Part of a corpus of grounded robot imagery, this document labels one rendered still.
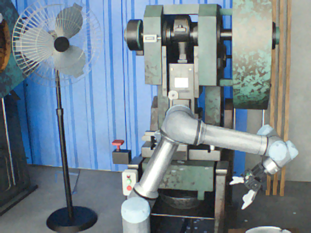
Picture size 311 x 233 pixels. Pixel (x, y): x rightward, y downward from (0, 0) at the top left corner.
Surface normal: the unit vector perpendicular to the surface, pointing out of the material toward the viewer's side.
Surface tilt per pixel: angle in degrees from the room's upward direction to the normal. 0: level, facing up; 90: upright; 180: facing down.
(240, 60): 104
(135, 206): 8
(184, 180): 90
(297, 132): 90
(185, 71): 90
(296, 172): 90
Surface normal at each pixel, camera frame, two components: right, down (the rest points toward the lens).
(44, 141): -0.21, 0.28
